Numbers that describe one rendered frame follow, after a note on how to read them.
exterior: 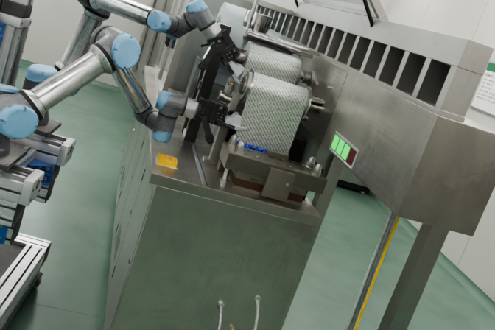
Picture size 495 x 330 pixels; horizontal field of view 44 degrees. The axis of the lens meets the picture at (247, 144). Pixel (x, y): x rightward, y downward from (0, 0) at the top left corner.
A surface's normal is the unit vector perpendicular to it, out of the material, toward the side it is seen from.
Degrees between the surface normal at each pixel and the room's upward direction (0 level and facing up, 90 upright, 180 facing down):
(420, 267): 90
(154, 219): 90
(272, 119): 90
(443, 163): 90
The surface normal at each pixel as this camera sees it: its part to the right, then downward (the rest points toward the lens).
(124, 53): 0.72, 0.29
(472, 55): 0.17, 0.27
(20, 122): 0.53, 0.44
